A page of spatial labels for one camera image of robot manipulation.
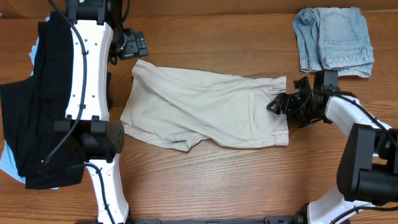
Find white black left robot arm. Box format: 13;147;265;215
41;0;148;223

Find beige khaki shorts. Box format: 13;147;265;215
121;60;289;151

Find folded light blue jeans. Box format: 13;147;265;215
292;7;374;78

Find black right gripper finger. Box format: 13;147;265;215
266;101;284;115
267;93;288;108

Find light blue garment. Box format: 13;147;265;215
0;17;60;190

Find black garment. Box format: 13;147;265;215
1;12;83;190

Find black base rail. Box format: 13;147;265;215
126;215;296;224

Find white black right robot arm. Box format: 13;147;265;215
264;70;397;224

